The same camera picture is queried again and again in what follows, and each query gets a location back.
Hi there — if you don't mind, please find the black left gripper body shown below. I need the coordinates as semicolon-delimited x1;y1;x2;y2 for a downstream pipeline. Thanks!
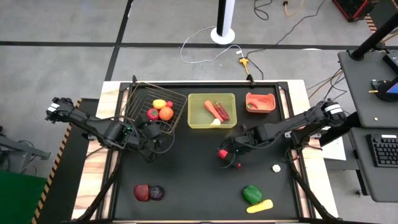
141;138;161;150

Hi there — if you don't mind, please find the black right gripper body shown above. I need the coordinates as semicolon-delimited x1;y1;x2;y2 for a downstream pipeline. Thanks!
234;132;259;155

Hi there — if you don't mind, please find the large red green-stemmed fruit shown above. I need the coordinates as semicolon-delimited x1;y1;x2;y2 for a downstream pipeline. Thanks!
146;108;160;121

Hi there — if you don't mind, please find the round orange fruit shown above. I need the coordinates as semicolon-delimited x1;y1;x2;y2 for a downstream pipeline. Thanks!
159;106;175;122

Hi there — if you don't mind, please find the purple onion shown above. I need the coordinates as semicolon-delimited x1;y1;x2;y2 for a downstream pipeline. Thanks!
149;185;165;202

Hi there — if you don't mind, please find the orange carrot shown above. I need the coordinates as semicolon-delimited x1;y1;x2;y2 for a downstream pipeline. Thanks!
203;99;224;123

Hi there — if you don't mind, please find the yellow lemon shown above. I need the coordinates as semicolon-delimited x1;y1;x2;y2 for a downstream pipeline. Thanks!
152;98;168;110

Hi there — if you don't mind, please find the green bell pepper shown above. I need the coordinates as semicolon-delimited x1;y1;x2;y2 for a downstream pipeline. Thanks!
242;184;264;205

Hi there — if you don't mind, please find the yellow squash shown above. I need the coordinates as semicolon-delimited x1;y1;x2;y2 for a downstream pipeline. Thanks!
246;198;274;214

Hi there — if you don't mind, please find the dark red apple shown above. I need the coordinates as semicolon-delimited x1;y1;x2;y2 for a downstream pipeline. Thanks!
133;184;151;202

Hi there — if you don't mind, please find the small orange plastic bin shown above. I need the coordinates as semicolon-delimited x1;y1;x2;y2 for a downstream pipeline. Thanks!
245;91;277;114

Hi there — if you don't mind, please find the yellow translucent plastic bin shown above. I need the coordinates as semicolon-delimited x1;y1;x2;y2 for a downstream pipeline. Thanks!
187;93;238;129

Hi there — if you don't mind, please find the yellow power plug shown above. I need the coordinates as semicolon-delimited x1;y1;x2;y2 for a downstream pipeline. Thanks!
238;57;251;75

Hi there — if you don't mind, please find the white paper sheet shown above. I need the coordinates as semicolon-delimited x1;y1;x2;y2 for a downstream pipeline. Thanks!
322;136;348;162

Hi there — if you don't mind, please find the black hazard-striped floor mat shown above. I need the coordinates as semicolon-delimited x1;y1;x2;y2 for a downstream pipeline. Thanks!
30;98;101;224

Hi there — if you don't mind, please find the black white pole stand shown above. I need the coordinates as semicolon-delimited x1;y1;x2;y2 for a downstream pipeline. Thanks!
210;0;236;45

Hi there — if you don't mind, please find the black desk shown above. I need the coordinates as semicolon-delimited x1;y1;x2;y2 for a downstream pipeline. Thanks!
348;126;398;203
338;49;398;129

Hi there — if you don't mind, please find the grey metal stand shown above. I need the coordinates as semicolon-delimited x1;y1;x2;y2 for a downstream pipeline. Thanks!
0;126;52;175

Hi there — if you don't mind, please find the black keyboard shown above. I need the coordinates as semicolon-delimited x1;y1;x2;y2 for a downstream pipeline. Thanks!
366;133;398;169

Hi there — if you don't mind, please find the green floor mat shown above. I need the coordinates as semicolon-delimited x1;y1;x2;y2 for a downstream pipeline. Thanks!
0;170;47;224

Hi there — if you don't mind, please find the black desk device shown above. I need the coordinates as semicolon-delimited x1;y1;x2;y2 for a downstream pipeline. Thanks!
369;77;398;103

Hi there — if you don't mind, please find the black metal pole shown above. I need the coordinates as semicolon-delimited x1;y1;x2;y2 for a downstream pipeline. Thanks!
350;12;398;62

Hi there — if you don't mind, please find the red black crate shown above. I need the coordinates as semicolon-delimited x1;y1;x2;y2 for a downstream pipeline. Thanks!
331;0;379;23

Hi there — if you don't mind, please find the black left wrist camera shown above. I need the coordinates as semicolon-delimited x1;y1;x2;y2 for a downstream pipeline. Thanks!
145;123;163;140

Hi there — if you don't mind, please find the copper wire basket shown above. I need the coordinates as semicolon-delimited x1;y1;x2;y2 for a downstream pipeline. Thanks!
121;81;188;135

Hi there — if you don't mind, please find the metal rig frame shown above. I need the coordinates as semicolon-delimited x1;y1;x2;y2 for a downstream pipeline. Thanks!
71;74;340;224

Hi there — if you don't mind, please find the white floor cable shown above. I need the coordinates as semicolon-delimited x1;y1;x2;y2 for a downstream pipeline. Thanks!
179;26;245;65

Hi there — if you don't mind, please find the yellow floor cable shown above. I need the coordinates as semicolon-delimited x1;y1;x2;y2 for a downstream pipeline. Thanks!
282;0;308;17

